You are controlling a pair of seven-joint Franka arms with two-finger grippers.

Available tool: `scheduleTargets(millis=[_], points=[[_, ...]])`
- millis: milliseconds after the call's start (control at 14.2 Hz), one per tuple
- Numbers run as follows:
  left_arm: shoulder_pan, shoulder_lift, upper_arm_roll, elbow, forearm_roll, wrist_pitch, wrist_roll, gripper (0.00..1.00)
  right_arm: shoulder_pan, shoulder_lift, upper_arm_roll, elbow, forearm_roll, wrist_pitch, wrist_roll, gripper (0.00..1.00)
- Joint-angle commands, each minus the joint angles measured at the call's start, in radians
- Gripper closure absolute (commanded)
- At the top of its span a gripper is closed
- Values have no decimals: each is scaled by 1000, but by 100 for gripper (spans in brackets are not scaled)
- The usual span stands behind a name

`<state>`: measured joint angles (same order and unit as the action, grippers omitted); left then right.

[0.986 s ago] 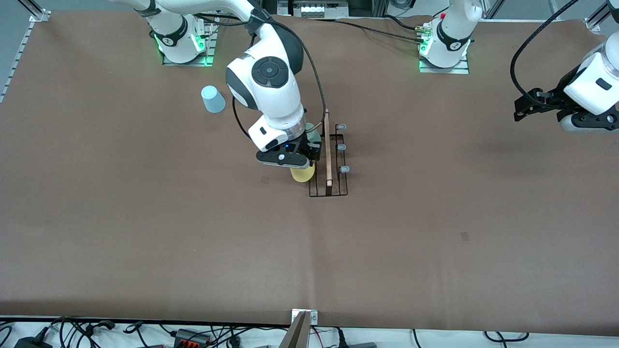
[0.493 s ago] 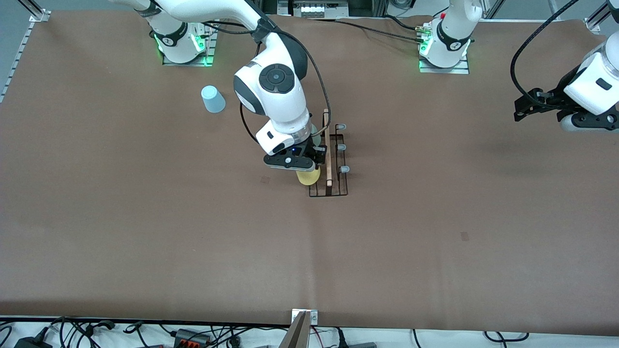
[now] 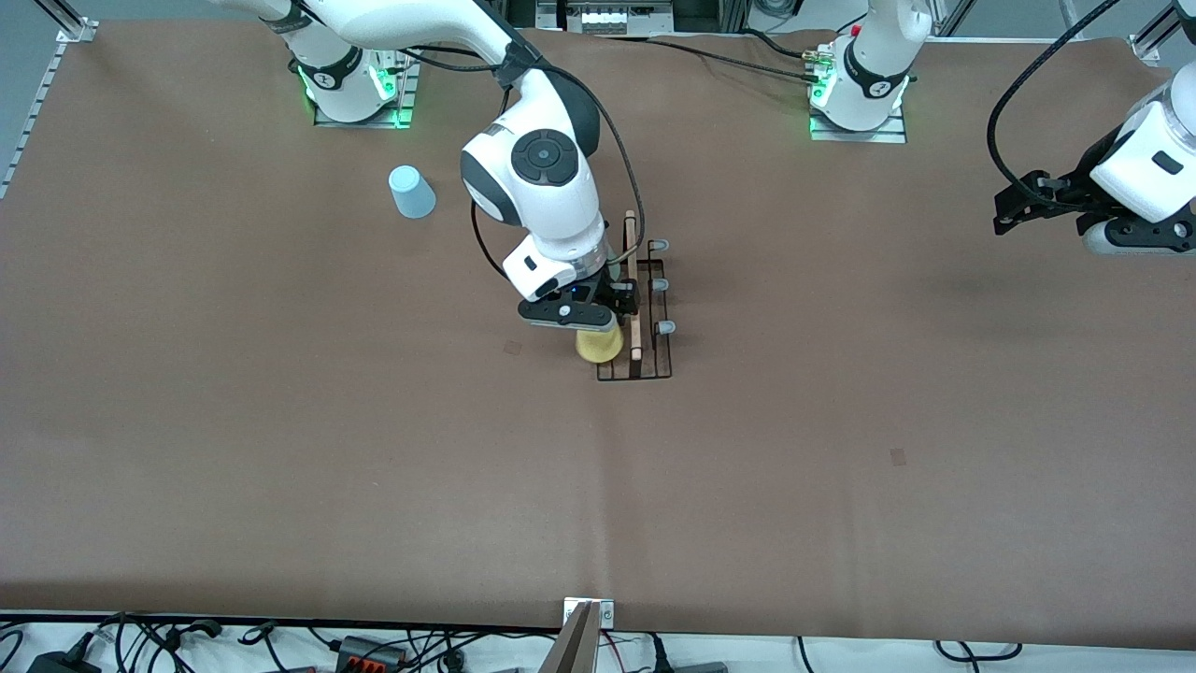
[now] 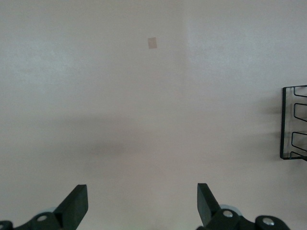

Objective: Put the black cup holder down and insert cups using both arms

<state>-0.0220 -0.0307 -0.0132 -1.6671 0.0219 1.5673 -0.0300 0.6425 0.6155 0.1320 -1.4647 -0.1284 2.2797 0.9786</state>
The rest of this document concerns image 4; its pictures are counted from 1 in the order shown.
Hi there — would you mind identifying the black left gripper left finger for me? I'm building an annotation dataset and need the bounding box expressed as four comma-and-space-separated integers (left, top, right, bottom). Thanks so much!
0, 184, 89, 230

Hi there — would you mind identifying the black wire cup holder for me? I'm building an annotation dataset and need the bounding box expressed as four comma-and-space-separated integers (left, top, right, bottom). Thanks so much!
279, 84, 307, 161

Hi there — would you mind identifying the small brown tape square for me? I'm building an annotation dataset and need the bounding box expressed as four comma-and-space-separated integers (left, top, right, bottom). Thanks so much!
147, 37, 158, 50

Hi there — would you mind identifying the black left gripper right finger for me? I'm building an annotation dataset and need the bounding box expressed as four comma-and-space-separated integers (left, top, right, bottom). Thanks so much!
196, 183, 290, 230

